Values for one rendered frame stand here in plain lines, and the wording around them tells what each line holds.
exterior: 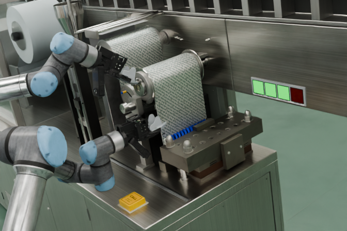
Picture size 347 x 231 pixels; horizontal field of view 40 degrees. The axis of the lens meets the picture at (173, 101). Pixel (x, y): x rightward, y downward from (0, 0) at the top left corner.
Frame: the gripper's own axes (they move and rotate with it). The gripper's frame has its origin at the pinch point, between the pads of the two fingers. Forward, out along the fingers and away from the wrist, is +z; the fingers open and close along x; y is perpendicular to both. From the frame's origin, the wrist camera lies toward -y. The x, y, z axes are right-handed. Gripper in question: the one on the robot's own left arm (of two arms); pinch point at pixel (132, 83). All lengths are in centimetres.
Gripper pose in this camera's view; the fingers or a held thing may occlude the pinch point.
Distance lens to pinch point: 183.9
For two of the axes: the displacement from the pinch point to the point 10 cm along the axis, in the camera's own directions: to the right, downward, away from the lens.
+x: -6.1, -1.8, 7.7
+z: 7.0, 3.3, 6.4
